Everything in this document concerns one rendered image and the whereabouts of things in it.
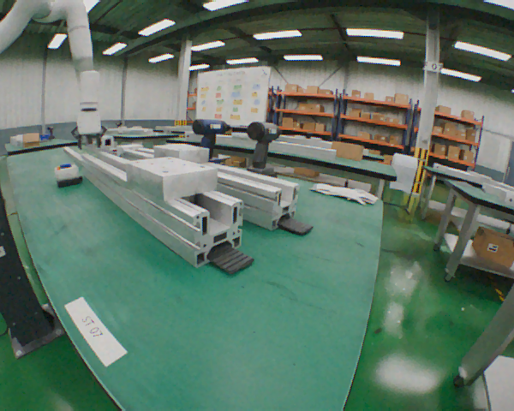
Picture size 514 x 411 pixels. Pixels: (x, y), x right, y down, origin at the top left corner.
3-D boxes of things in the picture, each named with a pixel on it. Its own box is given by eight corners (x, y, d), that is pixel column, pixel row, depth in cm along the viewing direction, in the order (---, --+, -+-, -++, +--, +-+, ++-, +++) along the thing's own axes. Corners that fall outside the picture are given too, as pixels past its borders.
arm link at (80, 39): (68, 40, 65) (80, 103, 80) (68, 28, 54) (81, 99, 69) (87, 36, 69) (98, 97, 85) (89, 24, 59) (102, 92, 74)
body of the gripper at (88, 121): (98, 108, 81) (98, 133, 85) (75, 109, 73) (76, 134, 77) (102, 107, 77) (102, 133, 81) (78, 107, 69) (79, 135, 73)
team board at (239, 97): (185, 175, 424) (190, 70, 359) (203, 171, 465) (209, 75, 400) (251, 191, 355) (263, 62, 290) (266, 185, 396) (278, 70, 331)
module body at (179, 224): (82, 175, 77) (80, 154, 74) (104, 170, 85) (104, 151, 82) (195, 268, 32) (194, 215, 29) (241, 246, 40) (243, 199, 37)
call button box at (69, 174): (56, 183, 64) (54, 166, 61) (80, 179, 71) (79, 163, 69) (58, 188, 59) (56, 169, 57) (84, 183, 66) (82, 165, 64)
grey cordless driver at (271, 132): (238, 187, 75) (243, 120, 68) (266, 178, 92) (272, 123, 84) (259, 193, 72) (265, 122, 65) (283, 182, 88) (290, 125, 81)
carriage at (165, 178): (127, 193, 43) (125, 161, 40) (171, 185, 51) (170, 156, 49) (164, 218, 34) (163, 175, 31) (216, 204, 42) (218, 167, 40)
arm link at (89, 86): (79, 104, 75) (79, 102, 69) (80, 74, 71) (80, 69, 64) (98, 103, 81) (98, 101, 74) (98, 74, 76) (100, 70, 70)
